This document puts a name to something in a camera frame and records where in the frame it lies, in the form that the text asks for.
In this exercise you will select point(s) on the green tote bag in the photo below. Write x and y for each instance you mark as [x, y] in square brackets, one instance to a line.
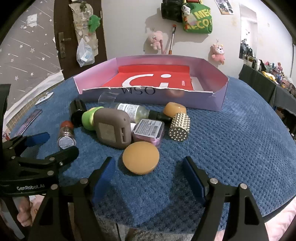
[196, 18]

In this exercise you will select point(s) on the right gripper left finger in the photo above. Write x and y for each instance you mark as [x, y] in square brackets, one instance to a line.
[101, 179]

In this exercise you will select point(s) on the white square card device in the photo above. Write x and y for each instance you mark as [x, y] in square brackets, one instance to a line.
[44, 99]

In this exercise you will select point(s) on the orange hollow round cap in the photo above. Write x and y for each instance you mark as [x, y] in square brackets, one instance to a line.
[172, 108]

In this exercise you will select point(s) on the brass door handle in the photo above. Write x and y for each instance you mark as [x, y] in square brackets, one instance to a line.
[62, 40]

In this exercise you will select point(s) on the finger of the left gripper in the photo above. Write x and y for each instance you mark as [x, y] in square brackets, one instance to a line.
[17, 145]
[47, 167]

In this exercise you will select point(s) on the smartphone on table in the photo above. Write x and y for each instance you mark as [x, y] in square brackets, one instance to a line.
[28, 122]

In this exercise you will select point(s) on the orange round disc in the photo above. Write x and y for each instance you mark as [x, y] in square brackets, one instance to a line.
[140, 157]

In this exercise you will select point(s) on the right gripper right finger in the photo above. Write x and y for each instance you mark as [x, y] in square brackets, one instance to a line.
[197, 179]

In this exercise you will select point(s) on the red cap glitter jar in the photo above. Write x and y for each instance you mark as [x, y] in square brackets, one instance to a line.
[66, 137]

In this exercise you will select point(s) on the pink plush toy right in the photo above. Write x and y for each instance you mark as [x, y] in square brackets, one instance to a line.
[218, 53]

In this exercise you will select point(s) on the black cylindrical cap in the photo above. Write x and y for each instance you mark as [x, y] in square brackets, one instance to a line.
[76, 108]

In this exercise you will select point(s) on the green plush on door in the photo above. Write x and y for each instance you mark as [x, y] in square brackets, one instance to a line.
[93, 23]

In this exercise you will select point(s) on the blue textured table cloth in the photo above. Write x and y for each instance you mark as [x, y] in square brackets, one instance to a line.
[245, 142]

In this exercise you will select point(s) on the mop pole orange grip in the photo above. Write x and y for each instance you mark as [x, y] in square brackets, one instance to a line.
[172, 39]

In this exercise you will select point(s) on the purple nail polish bottle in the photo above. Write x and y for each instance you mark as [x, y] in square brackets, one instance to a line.
[151, 131]

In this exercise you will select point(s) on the person's left hand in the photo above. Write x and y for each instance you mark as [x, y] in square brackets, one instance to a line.
[28, 209]

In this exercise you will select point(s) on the brown eyeshadow case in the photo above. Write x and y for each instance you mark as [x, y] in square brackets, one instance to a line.
[112, 127]

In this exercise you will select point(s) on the pink cardboard tray box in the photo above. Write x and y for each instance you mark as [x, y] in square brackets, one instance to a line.
[209, 83]

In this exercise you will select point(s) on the red paper sheet liner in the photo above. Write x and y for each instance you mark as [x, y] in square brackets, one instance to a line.
[158, 76]

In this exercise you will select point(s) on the pink plush toy left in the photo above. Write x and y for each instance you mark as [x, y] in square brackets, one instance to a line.
[155, 40]

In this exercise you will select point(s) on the green capybara toy figure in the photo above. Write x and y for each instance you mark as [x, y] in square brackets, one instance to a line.
[87, 118]

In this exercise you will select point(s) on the side table dark cloth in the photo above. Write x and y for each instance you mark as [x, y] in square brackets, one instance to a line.
[273, 94]

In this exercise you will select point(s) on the clear plastic bag on door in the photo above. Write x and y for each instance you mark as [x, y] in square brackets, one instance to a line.
[84, 54]

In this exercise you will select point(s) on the pink plush toy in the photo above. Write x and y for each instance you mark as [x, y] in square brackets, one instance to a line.
[218, 53]
[155, 40]

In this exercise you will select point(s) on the black backpack on wall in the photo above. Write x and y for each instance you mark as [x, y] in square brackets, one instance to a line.
[171, 10]

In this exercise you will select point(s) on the dark wooden door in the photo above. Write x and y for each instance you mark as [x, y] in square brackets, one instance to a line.
[63, 22]

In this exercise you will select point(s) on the clear liquid bottle black cap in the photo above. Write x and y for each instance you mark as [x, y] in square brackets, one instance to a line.
[138, 112]

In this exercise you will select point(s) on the clear plastic cup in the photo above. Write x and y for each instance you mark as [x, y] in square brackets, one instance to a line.
[109, 100]

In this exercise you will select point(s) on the studded silver cylinder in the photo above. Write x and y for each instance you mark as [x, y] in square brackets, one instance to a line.
[180, 127]

